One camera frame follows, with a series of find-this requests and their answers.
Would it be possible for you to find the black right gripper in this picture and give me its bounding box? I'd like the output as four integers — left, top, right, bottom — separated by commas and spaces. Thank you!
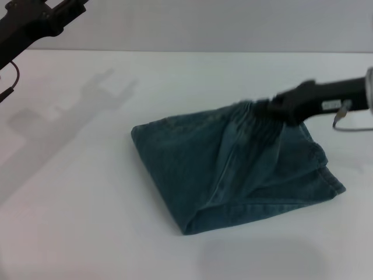
252, 76, 370, 127

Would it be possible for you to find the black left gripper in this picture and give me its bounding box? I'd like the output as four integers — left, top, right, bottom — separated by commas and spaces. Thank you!
0, 0, 88, 71

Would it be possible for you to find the blue denim shorts cartoon patch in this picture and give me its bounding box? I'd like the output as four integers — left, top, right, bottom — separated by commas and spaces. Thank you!
130, 99, 347, 236

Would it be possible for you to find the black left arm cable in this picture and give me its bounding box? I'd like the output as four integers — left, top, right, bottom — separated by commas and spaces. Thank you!
0, 60, 20, 103

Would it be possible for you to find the grey right arm cable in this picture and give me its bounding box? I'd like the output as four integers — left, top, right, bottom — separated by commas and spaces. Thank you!
331, 100, 373, 132

